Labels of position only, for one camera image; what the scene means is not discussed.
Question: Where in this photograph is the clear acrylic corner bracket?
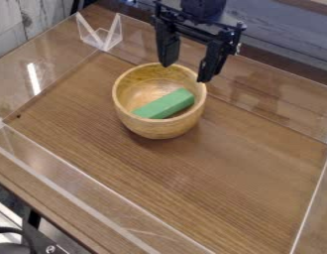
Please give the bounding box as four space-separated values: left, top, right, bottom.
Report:
75 13 122 52

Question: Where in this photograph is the clear acrylic tray wall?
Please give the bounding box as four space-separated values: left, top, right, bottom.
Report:
0 14 327 254

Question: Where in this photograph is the brown wooden bowl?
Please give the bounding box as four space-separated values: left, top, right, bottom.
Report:
111 63 207 139

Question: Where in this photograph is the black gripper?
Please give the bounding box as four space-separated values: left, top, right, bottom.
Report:
153 0 246 82

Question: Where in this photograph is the black cable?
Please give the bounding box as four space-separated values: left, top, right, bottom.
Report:
0 226 31 254

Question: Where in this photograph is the black table leg bracket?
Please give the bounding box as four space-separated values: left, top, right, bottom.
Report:
22 209 70 254

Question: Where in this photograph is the green rectangular block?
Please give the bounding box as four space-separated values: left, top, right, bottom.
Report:
131 88 195 119

